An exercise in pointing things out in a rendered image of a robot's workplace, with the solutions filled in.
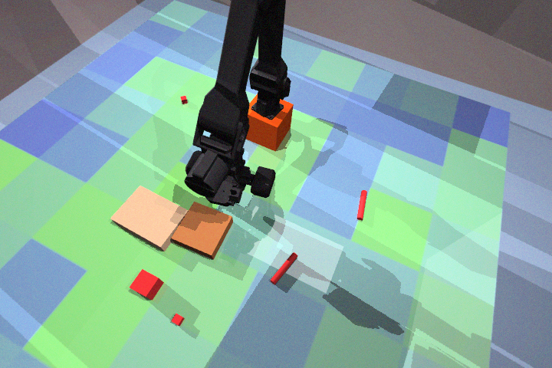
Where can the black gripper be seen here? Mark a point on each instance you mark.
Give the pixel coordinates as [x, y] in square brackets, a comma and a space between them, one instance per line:
[261, 183]

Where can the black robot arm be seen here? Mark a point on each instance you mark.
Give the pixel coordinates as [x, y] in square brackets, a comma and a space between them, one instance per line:
[224, 112]

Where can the red bar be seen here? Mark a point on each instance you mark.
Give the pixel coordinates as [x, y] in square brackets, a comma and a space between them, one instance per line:
[362, 205]
[283, 268]

